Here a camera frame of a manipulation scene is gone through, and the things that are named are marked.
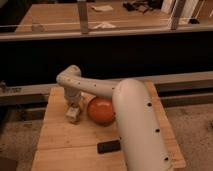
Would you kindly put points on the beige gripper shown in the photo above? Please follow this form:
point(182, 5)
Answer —
point(75, 104)

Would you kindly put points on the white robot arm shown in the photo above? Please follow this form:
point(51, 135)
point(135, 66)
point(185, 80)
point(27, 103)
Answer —
point(141, 138)

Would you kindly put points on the orange ceramic bowl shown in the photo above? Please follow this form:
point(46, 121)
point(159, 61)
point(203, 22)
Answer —
point(101, 111)

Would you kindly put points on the black phone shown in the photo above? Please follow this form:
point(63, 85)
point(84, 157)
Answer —
point(108, 146)

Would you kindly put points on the crumpled white paper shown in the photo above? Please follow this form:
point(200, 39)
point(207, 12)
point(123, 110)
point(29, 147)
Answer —
point(104, 25)

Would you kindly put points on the white paper on table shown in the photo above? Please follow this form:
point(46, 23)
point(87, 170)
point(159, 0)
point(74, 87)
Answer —
point(104, 8)

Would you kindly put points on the metal post left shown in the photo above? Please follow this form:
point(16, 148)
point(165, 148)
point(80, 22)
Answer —
point(83, 17)

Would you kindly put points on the metal post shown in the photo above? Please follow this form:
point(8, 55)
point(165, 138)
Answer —
point(83, 17)
point(176, 14)

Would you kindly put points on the metal rail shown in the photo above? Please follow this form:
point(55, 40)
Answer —
point(180, 85)

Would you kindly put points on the metal post right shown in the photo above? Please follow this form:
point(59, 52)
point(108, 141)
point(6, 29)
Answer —
point(176, 14)

